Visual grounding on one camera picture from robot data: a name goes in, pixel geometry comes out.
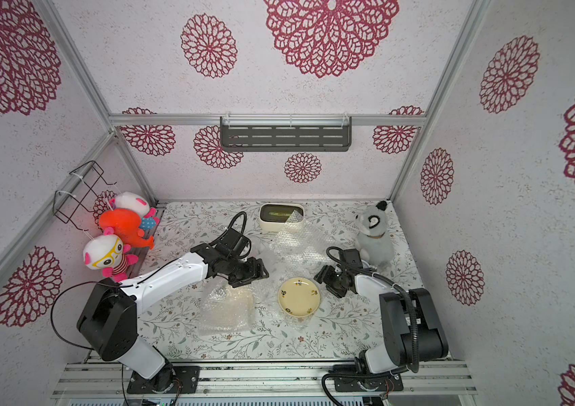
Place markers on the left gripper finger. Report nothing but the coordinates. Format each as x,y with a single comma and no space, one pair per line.
240,279
256,268

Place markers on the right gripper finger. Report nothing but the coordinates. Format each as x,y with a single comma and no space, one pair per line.
338,290
325,275

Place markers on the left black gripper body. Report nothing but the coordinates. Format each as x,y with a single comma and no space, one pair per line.
239,268

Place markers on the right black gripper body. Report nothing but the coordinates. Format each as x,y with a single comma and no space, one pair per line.
332,279

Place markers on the cream dinner plate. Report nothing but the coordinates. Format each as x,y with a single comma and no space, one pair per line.
299,297

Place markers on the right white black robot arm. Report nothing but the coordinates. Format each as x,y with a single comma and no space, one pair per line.
411,328

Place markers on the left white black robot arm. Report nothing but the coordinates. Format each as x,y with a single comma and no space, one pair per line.
109,320

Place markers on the left bubble wrapped plate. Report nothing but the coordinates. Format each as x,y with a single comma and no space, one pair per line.
224,309

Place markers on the grey raccoon plush toy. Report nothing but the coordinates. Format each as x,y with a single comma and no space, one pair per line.
373,240

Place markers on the cream box with dark lid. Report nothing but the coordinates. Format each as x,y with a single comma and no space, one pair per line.
273,216

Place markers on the white pink plush top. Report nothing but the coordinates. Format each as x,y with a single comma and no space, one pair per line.
137,204

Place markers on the red octopus plush toy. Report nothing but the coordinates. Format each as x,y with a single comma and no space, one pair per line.
125,224

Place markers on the white plush with yellow glasses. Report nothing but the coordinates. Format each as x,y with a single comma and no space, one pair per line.
110,255

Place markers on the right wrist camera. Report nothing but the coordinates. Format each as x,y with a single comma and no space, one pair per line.
351,258

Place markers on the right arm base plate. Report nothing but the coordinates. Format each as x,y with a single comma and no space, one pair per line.
346,378

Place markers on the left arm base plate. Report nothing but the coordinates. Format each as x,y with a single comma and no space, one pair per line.
182,379

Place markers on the grey metal wall shelf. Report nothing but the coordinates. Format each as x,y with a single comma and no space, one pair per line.
286,135

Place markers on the black wire wall basket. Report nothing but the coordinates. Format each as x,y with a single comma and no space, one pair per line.
67,202

